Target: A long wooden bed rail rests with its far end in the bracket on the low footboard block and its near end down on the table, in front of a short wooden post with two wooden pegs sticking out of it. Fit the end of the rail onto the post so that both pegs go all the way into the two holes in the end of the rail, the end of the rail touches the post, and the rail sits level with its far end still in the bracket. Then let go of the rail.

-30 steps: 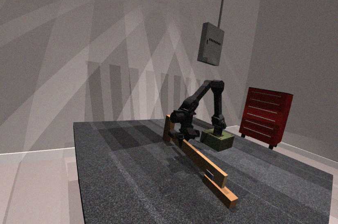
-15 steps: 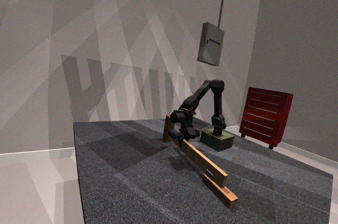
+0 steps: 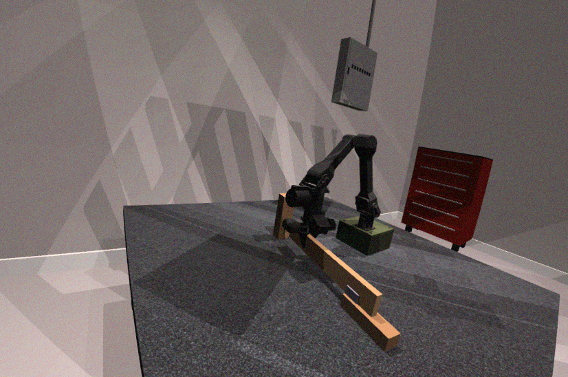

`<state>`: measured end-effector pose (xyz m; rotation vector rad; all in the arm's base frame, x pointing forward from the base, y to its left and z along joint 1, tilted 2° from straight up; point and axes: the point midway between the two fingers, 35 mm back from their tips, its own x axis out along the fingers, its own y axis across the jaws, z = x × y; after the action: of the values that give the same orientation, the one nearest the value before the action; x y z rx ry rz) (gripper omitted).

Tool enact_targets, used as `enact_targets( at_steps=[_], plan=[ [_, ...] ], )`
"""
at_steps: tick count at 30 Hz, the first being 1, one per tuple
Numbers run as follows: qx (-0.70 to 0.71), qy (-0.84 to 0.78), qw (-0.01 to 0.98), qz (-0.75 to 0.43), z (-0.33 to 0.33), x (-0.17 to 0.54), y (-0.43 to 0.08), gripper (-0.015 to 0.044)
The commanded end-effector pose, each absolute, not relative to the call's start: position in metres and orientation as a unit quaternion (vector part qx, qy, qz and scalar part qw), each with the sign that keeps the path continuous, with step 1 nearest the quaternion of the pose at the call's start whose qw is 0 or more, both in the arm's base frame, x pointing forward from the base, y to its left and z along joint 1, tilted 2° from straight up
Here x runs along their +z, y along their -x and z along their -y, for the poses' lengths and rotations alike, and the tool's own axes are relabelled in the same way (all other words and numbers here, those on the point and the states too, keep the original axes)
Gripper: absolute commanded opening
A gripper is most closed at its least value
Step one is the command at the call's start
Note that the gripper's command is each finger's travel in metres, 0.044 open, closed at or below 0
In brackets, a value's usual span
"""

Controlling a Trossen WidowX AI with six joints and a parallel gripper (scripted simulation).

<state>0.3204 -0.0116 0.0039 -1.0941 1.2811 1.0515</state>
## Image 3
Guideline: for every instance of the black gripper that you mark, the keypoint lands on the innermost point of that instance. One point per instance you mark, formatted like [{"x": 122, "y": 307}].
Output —
[{"x": 293, "y": 226}]

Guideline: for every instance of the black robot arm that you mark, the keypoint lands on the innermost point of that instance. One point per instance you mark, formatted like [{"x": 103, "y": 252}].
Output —
[{"x": 322, "y": 173}]

